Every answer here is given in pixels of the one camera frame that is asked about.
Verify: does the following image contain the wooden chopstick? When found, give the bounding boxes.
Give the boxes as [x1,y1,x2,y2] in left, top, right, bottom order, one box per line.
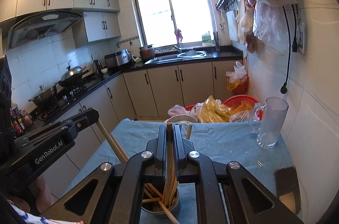
[162,122,174,207]
[110,134,129,163]
[169,179,178,206]
[142,198,162,203]
[96,120,126,163]
[186,124,192,140]
[158,201,180,224]

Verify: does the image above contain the beige lower kitchen cabinets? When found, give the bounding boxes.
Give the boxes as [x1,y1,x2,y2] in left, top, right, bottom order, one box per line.
[39,59,244,198]

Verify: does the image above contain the kitchen window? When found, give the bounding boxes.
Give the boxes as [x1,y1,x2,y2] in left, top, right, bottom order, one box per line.
[134,0,217,50]

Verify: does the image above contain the left hand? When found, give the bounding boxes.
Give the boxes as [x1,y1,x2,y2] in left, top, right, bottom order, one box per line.
[5,175,53,213]

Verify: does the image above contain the sauce bottles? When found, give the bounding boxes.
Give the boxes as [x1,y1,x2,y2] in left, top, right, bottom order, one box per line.
[10,102,33,136]

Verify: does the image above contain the dark grey utensil holder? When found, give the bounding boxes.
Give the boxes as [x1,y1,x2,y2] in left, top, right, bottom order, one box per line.
[141,183,181,220]

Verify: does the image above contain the steel cooking pot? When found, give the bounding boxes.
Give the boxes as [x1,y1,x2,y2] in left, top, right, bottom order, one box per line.
[28,83,57,106]

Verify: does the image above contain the teal table cloth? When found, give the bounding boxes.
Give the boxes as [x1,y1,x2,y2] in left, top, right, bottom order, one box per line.
[63,117,303,224]

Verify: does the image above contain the patterned sleeve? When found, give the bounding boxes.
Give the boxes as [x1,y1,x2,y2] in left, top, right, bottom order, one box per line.
[6,199,84,224]

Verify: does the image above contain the black smartphone amber case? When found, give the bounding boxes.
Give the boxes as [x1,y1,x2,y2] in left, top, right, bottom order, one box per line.
[274,166,301,215]

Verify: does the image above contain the yellow plastic bag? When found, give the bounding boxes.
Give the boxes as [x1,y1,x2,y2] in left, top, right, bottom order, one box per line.
[198,95,253,123]

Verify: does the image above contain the clear glass beer mug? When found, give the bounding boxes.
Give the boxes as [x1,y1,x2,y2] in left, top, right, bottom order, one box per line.
[249,97,289,149]

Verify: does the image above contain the black wok with lid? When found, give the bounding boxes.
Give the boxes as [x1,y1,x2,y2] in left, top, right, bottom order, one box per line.
[57,65,91,88]

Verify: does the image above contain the red plastic basin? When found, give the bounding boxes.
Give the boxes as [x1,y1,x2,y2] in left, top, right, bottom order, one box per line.
[185,95,263,121]

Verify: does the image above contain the black electric kettle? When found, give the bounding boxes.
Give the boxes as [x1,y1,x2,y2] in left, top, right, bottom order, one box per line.
[93,59,103,75]

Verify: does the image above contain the red trash bin with bag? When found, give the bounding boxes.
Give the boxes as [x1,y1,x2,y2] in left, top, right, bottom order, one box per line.
[225,61,249,95]

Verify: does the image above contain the silver rice cooker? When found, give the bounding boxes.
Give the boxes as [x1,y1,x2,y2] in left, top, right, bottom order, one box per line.
[104,49,132,69]

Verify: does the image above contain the range hood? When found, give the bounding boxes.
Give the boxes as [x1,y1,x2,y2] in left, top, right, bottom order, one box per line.
[7,10,85,50]

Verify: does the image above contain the brown clay pot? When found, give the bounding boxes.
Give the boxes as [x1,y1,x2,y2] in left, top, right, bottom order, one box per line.
[140,45,155,63]

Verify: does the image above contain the green dish soap bottle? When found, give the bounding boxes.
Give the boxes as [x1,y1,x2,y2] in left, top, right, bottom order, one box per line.
[201,32,214,47]

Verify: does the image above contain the black hanging power cable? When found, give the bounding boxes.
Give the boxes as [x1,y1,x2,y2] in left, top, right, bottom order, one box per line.
[280,4,299,94]

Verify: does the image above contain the black wall rack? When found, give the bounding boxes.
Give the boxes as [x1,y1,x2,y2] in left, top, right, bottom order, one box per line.
[215,0,238,12]

